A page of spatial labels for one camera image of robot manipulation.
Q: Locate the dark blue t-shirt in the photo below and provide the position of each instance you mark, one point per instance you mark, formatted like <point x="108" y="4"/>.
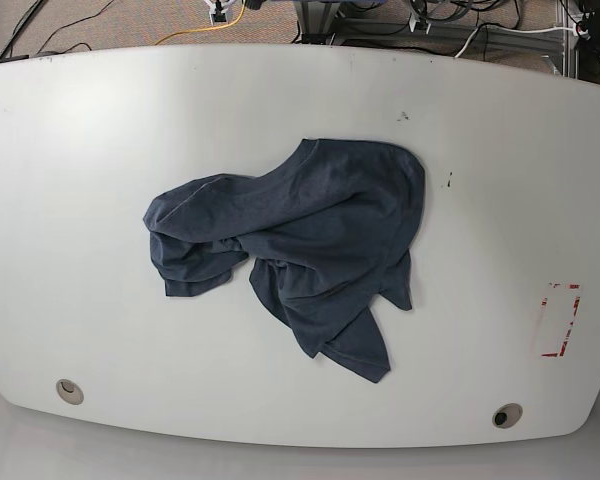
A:
<point x="327" y="231"/>

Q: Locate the aluminium frame rail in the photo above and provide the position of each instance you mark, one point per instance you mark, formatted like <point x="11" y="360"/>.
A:
<point x="333" y="22"/>

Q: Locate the table cable grommet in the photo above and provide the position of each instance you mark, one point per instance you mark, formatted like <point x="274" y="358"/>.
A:
<point x="69" y="392"/>
<point x="507" y="416"/>

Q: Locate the red tape rectangle marking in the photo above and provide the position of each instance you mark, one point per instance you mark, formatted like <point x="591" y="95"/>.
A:
<point x="558" y="313"/>

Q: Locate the left table cable grommet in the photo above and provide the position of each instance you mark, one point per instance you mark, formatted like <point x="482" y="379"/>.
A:
<point x="69" y="392"/>

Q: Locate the right table cable grommet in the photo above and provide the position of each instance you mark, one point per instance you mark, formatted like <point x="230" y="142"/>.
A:
<point x="507" y="416"/>

